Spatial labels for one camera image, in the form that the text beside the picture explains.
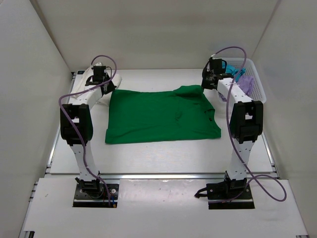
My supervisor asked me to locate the green t-shirt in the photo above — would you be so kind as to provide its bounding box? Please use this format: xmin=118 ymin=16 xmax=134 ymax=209
xmin=105 ymin=85 xmax=221 ymax=144

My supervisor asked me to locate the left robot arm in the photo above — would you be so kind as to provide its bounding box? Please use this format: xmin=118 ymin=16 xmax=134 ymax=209
xmin=60 ymin=63 xmax=116 ymax=197

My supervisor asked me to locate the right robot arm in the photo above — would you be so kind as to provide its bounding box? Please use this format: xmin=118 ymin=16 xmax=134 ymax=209
xmin=202 ymin=57 xmax=264 ymax=199

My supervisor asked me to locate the folded white t-shirt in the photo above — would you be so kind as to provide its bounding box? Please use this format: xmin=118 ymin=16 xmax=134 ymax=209
xmin=71 ymin=67 xmax=122 ymax=106

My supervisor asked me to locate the teal t-shirt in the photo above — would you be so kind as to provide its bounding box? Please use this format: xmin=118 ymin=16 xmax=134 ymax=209
xmin=222 ymin=60 xmax=246 ymax=82

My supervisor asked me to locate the lilac t-shirt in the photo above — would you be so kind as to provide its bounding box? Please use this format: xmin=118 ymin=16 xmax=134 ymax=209
xmin=217 ymin=76 xmax=254 ymax=104

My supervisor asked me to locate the white plastic basket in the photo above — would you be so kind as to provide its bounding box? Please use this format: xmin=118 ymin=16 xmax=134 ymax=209
xmin=223 ymin=58 xmax=266 ymax=104

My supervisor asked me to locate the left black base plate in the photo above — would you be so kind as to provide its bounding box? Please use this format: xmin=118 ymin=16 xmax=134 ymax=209
xmin=73 ymin=183 xmax=119 ymax=208

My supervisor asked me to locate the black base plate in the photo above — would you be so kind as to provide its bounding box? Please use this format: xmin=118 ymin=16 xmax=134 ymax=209
xmin=73 ymin=183 xmax=119 ymax=208
xmin=194 ymin=182 xmax=255 ymax=210

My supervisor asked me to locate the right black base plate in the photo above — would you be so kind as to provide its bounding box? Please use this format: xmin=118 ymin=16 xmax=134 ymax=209
xmin=194 ymin=182 xmax=255 ymax=210

